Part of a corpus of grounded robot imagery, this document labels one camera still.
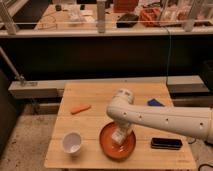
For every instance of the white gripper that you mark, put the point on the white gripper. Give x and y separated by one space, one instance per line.
124 127

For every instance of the clear bottle with white label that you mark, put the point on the clear bottle with white label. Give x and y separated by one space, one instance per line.
119 136

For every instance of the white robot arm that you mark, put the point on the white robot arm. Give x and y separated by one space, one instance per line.
196 122

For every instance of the orange ceramic bowl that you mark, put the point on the orange ceramic bowl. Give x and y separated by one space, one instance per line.
110 148

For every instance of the blue object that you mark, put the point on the blue object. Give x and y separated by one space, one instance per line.
154 102

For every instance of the wooden table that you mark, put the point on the wooden table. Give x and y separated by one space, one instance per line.
90 122

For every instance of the orange carrot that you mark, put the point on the orange carrot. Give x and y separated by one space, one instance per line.
79 108

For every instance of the white cup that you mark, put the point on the white cup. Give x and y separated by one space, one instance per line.
71 143

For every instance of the grey concrete ledge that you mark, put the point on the grey concrete ledge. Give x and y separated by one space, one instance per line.
55 88

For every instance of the black pouch on shelf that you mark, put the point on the black pouch on shelf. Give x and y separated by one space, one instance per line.
127 20

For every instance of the orange box on shelf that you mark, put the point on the orange box on shelf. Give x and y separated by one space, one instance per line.
149 16

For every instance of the metal diagonal pole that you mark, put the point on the metal diagonal pole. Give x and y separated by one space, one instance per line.
18 76

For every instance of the white vertical post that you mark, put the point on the white vertical post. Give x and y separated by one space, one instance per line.
101 16

